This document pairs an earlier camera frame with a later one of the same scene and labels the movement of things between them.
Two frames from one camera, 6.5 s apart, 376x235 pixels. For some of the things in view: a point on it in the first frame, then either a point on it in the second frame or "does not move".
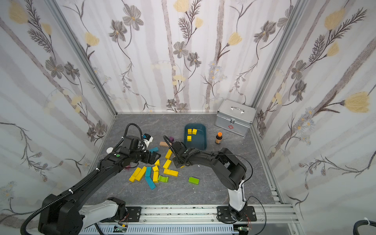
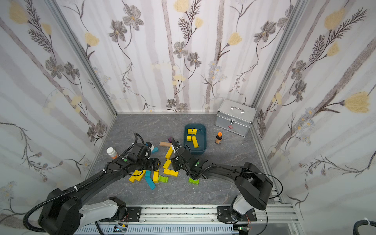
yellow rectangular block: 167,164 does not move
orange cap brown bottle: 219,138 does not move
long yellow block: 168,154 does not move
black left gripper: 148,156 to 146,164
